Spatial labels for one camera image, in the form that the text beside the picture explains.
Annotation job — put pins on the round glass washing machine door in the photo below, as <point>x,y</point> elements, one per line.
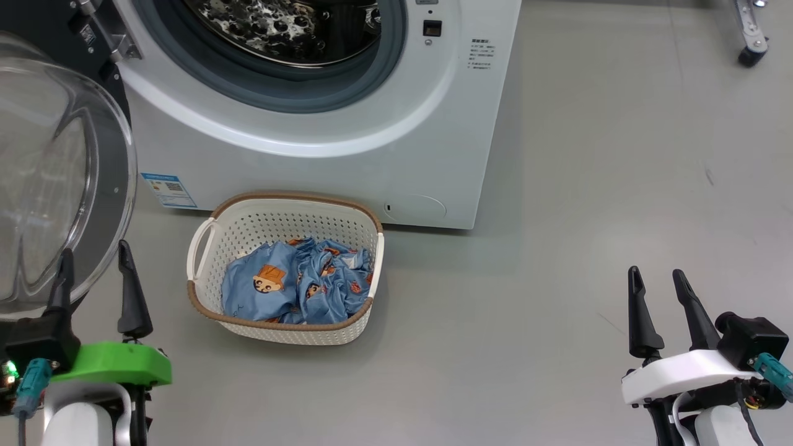
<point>108,186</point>

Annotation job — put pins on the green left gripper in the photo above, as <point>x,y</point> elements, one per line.
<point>118,362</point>

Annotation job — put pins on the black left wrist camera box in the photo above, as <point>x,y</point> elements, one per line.
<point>37,344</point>

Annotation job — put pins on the blue energy label sticker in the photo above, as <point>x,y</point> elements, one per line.
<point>168,190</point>

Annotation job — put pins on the printed instruction text label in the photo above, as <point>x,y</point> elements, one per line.
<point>481,54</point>

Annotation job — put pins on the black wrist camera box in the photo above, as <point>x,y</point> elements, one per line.
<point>37,344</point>
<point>753,341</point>

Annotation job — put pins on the white front-load washing machine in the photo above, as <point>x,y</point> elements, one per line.
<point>310,173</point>

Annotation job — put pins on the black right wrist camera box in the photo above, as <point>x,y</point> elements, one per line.
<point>753,341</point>

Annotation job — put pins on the round drain filter cover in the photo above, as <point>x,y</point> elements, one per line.
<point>415,209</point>

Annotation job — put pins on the cream perforated laundry basket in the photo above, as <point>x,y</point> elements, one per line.
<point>210,266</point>

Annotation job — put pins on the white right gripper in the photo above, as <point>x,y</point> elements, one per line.
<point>675,375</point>

